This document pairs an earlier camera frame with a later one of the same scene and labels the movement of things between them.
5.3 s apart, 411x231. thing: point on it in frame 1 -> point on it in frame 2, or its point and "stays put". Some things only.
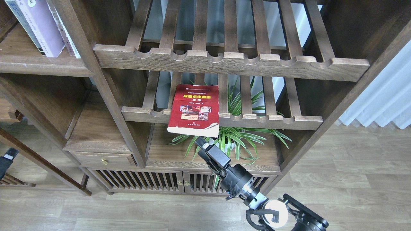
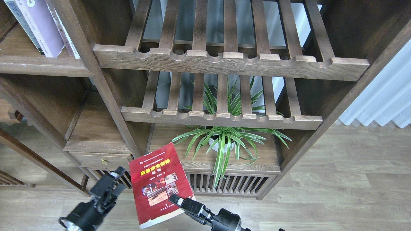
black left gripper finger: (6, 161) -> (86, 216)
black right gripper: (236, 181) -> (225, 220)
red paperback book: (194, 110) -> (155, 176)
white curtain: (388, 99) stays put
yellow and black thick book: (13, 5) stays put
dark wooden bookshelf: (118, 92) stays put
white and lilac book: (40, 20) stays put
